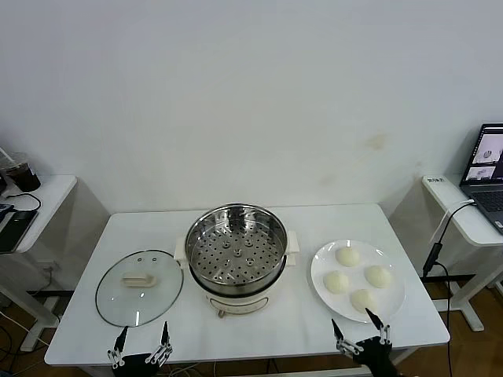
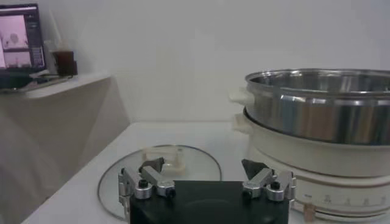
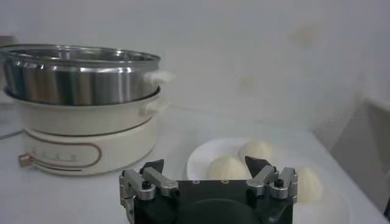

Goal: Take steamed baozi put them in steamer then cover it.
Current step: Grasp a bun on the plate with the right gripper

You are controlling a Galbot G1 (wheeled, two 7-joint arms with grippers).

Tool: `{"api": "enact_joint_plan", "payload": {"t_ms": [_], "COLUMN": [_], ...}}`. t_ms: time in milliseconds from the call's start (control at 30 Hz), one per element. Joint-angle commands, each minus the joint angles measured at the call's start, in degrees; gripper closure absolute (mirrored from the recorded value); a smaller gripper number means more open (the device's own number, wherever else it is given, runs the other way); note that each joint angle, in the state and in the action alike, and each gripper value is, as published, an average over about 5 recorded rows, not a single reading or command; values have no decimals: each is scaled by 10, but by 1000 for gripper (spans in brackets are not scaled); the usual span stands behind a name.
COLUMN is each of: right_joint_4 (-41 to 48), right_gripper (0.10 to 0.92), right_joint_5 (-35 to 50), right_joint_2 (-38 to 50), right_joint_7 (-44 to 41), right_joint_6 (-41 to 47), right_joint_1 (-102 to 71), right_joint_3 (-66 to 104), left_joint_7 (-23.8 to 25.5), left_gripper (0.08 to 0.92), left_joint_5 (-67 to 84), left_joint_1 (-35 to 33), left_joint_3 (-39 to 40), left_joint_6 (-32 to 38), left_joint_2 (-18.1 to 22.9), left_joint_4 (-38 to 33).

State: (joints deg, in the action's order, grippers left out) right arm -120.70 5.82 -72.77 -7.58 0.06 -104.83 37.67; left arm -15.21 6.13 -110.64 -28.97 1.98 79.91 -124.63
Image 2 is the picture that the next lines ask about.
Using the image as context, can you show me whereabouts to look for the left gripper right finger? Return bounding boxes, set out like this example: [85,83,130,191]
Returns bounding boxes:
[241,158,297,211]

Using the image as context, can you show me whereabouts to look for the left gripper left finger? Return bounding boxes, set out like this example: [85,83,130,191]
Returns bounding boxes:
[118,156,176,214]

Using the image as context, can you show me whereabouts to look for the glass lid with cream handle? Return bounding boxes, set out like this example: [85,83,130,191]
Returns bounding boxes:
[97,144,222,222]

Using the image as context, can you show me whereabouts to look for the perforated steel steamer basket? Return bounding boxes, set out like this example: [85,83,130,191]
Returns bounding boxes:
[228,68,390,145]

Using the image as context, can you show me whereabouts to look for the cream electric cooker base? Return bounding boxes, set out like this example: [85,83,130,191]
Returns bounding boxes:
[232,109,390,223]

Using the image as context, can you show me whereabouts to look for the white side desk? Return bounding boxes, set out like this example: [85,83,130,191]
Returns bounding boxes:
[0,72,130,224]

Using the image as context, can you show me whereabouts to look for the iced coffee plastic cup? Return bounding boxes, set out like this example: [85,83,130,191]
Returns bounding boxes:
[50,39,79,77]

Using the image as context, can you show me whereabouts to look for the laptop with lit screen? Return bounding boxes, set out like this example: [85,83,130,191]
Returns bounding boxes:
[0,3,46,74]

